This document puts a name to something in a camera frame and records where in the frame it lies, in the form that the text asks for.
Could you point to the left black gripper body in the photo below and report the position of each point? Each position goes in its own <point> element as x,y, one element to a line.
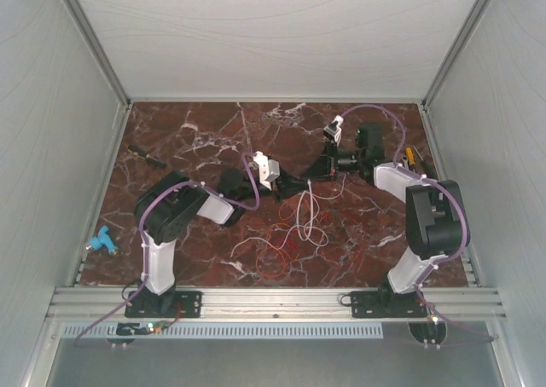
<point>277,199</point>

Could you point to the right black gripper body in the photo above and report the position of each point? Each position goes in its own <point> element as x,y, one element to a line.
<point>346,160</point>

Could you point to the long white zip tie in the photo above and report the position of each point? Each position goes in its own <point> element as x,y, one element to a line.
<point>304,230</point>

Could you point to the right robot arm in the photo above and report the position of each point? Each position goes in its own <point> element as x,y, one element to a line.
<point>435,220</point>

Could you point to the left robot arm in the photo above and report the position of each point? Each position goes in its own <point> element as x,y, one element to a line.
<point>166,209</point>

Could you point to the blue plastic fitting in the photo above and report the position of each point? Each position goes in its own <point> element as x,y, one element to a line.
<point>102,240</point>

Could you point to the small circuit board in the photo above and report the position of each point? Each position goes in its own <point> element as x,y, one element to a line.
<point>157,326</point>

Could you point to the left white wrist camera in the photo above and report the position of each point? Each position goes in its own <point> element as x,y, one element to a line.
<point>268,169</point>

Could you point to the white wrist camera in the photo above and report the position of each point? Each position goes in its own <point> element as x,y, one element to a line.
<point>333,130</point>
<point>268,169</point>

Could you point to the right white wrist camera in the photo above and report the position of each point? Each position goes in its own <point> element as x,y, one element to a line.
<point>333,130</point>

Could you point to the yellow handled screwdriver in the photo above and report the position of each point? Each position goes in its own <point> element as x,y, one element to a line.
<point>410,156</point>

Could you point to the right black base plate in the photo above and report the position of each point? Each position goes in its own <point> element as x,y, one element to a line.
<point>371,304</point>

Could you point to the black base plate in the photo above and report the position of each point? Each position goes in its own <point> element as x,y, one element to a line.
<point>179,304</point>
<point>371,304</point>

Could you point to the slotted grey cable duct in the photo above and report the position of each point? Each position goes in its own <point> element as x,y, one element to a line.
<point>229,330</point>

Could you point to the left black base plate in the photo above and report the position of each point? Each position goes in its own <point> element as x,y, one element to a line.
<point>179,304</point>

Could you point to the aluminium front rail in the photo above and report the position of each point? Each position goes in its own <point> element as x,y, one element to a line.
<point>88,303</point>

